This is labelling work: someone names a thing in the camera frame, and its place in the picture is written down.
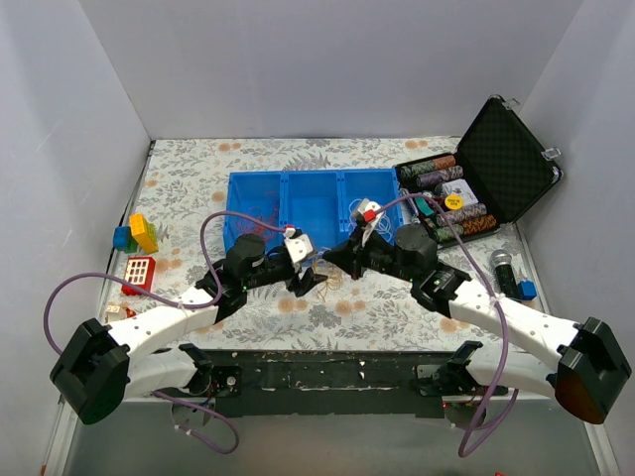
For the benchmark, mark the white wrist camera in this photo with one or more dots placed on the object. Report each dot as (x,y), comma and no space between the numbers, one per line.
(298,246)
(366,215)

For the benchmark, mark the colourful block stack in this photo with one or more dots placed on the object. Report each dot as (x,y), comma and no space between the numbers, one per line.
(138,234)

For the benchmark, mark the small white red toy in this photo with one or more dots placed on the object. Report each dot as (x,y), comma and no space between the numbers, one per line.
(115,312)

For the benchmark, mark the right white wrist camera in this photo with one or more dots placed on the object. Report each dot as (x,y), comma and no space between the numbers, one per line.
(366,215)

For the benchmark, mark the black poker chip case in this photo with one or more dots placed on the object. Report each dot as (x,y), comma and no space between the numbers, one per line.
(503,163)

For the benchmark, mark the right blue bin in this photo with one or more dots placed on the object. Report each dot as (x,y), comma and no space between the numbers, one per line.
(379,185)

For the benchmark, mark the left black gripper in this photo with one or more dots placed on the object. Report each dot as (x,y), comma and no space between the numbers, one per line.
(293,270)

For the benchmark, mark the yellow dealer chip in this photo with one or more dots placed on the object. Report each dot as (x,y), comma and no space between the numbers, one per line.
(453,202)

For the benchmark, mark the blue bin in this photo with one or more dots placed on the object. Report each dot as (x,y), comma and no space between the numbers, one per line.
(379,185)
(310,201)
(257,194)

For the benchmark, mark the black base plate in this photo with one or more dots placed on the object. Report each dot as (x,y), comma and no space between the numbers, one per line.
(308,383)

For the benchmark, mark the small blue block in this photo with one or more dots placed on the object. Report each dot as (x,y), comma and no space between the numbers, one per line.
(527,290)

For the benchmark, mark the middle blue bin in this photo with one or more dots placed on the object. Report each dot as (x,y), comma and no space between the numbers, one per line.
(310,201)

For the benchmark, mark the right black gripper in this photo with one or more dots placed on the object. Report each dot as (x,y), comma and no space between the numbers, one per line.
(358,253)

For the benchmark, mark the floral table mat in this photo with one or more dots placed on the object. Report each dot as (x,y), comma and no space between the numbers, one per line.
(183,190)

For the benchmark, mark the red white window block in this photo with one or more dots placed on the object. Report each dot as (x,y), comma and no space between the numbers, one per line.
(139,273)

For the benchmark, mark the left blue bin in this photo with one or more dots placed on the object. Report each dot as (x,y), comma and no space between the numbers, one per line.
(257,194)

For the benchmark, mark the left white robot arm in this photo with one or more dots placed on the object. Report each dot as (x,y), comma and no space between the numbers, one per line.
(103,365)

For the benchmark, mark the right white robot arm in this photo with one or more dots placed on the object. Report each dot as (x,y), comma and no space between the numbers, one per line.
(579,364)

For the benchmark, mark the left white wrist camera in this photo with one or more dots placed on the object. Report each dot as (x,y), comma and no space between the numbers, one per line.
(298,246)

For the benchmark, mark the black microphone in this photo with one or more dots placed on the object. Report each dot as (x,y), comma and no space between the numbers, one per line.
(500,262)

